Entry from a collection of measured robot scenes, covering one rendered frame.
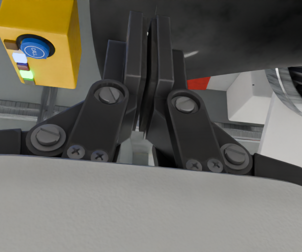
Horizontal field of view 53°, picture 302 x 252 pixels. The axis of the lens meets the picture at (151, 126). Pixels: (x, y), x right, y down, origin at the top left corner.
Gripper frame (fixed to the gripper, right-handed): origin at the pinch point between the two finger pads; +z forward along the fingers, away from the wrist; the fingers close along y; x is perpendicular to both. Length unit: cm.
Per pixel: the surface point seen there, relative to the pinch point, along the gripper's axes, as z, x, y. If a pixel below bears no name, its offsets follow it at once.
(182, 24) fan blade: 10.3, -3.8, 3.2
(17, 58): 29.0, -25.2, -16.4
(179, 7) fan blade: 10.0, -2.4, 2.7
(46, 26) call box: 28.7, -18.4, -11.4
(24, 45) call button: 27.3, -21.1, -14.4
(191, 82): 58, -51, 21
